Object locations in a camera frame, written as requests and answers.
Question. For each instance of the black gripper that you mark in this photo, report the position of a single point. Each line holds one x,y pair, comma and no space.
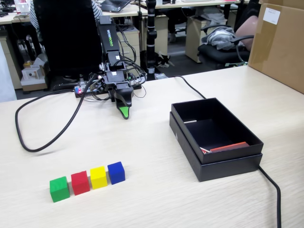
115,78

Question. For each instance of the blue wooden cube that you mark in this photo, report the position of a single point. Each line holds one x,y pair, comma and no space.
116,173

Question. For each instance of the yellow wooden cube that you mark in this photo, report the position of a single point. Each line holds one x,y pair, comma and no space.
98,178

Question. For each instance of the red wooden cube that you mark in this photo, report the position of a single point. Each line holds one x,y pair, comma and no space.
80,183

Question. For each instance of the green wooden cube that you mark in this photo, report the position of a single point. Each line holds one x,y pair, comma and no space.
59,190

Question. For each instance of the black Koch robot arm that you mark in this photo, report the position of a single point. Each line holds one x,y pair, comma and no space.
107,35

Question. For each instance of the black cardboard box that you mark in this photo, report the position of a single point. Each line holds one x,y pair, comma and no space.
209,133

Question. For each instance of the open cardboard box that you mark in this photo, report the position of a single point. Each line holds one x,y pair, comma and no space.
33,85

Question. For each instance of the black open box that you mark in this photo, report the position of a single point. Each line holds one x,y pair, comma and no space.
225,169

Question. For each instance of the white box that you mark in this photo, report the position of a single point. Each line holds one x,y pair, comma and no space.
25,9

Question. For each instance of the beige desk with white box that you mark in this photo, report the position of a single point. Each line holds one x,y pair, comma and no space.
7,20

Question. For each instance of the large brown cardboard box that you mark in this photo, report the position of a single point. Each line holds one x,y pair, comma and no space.
280,47

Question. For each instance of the small black white object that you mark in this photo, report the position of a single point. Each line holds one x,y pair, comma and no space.
164,60

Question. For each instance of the beige drawer cabinet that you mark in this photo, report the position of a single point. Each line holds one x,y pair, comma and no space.
134,45

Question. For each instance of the pale headless wooden stick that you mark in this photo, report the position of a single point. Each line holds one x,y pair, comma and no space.
190,121

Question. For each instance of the black vertical stand pole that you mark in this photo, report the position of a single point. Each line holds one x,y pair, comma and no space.
151,35

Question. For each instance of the black mesh office chair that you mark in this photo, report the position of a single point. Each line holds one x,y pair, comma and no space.
66,35

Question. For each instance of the red tipped wooden match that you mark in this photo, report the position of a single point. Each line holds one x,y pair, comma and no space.
205,149
204,152

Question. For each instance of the beige desk with laptop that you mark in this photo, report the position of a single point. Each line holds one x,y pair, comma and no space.
133,12

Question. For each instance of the small white carton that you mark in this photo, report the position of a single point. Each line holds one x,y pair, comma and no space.
31,74

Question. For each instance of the person in striped shirt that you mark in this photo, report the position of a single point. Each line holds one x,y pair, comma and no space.
97,10

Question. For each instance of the black laptop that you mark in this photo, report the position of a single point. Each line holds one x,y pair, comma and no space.
114,4

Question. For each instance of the black office armchair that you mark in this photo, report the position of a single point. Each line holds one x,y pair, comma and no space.
213,55

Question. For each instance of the orange matchbox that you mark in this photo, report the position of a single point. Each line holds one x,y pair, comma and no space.
228,146

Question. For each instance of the beige side cabinet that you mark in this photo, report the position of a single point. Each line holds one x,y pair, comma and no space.
14,71

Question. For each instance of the grey crumpled garment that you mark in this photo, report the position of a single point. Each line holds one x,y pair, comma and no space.
221,38

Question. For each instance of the person in white clothing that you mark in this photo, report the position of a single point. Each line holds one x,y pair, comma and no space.
6,83

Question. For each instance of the long beige office desk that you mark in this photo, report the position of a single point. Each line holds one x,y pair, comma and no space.
190,4

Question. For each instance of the seated person with bare knee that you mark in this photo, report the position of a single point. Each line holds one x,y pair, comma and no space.
247,31

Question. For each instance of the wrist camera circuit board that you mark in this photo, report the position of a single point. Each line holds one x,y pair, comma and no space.
96,84

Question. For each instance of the narrow beige desk pedestal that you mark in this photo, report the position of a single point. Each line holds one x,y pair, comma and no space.
161,35

